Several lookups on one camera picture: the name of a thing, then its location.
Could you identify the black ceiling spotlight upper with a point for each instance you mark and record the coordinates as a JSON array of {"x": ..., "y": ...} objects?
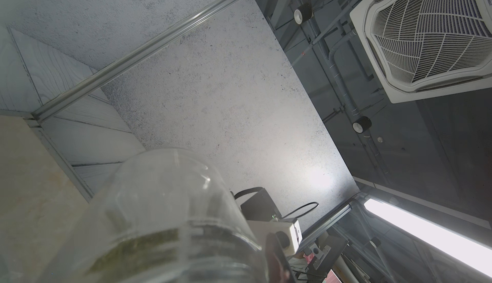
[{"x": 303, "y": 13}]

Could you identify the black ceiling spotlight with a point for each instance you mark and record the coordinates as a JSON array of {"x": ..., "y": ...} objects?
[
  {"x": 303, "y": 13},
  {"x": 361, "y": 125}
]

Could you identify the fluorescent ceiling light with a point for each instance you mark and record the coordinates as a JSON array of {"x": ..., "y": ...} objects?
[{"x": 465, "y": 250}]

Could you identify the right aluminium frame post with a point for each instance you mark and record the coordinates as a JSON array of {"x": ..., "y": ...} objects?
[{"x": 127, "y": 62}]

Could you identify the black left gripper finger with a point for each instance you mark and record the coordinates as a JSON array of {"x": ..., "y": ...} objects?
[{"x": 279, "y": 269}]

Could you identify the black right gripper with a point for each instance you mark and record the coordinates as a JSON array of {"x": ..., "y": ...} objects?
[{"x": 260, "y": 207}]

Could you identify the white ceiling air conditioner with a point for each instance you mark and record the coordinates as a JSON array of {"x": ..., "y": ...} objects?
[{"x": 421, "y": 49}]

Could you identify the glass jar with beige lid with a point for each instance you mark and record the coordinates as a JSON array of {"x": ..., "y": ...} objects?
[{"x": 163, "y": 216}]

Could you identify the black ceiling spotlight lower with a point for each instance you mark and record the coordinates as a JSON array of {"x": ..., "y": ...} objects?
[{"x": 361, "y": 125}]

